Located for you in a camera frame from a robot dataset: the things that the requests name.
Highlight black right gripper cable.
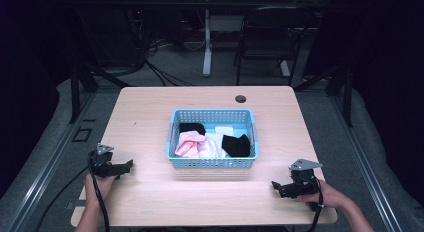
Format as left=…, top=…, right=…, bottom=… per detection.
left=305, top=177, right=325, bottom=232

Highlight black floor cables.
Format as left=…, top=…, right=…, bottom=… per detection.
left=142, top=56, right=195, bottom=87

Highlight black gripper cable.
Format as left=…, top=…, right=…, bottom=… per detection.
left=87, top=149, right=112, bottom=232
left=305, top=177, right=325, bottom=232

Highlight large black sock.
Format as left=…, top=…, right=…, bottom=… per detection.
left=221, top=133, right=252, bottom=159

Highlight black metal stand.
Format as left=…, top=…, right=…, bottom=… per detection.
left=292, top=62, right=354, bottom=128
left=67, top=60, right=132, bottom=125

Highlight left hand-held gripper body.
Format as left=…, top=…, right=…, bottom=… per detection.
left=88, top=143, right=117, bottom=179

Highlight blue plastic basket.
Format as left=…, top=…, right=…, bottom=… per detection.
left=165, top=107, right=261, bottom=170

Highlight small black sock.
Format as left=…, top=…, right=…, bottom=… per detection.
left=178, top=122, right=207, bottom=137

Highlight person's right hand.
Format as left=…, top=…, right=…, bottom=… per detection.
left=295, top=178, right=348, bottom=212

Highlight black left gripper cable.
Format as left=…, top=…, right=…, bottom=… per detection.
left=87, top=149, right=112, bottom=232

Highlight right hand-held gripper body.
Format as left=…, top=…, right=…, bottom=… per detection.
left=287, top=158, right=324, bottom=197

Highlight pink sock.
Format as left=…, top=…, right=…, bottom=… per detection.
left=174, top=130, right=207, bottom=159

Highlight white desk leg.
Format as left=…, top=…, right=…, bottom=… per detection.
left=279, top=59, right=292, bottom=78
left=202, top=9, right=214, bottom=78

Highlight person's left hand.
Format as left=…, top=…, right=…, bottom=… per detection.
left=83, top=172, right=118, bottom=207

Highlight metal floor rail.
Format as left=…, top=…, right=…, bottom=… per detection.
left=327, top=91, right=405, bottom=232
left=5, top=91, right=98, bottom=232

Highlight white sock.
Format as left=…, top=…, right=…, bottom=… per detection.
left=197, top=132, right=230, bottom=159

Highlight small white folded cloth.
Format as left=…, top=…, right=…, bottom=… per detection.
left=214, top=125, right=235, bottom=137

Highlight black chair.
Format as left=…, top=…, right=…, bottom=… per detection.
left=232, top=5, right=315, bottom=87

